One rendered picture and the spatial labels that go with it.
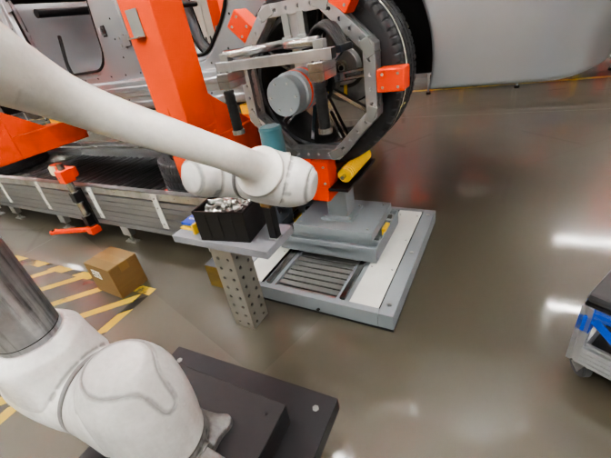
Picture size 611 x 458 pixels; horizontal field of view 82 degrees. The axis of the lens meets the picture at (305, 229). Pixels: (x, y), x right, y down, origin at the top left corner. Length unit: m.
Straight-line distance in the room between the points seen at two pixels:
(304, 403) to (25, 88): 0.76
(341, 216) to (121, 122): 1.25
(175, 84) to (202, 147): 0.93
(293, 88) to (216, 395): 0.90
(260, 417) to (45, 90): 0.67
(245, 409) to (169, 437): 0.21
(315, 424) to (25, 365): 0.55
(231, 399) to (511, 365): 0.91
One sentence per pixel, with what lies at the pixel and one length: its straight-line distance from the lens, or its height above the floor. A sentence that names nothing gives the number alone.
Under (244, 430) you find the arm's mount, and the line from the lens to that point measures 0.83.
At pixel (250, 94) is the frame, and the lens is 1.49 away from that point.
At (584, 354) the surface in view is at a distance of 1.30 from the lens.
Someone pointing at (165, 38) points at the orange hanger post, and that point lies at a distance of 1.52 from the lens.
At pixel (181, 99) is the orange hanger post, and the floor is 0.87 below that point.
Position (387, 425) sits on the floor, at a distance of 1.21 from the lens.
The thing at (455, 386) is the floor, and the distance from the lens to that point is 1.30.
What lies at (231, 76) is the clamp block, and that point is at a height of 0.94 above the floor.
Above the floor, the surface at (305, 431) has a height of 0.30.
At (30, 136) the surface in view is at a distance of 3.33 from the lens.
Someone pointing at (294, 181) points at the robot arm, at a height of 0.79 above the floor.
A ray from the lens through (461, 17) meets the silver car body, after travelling 1.55.
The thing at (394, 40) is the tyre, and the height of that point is 0.96.
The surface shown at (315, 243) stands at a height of 0.15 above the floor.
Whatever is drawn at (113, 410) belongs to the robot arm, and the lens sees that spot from 0.65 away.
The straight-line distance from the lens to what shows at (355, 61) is 1.72.
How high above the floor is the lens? 1.05
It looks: 30 degrees down
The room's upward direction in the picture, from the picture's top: 10 degrees counter-clockwise
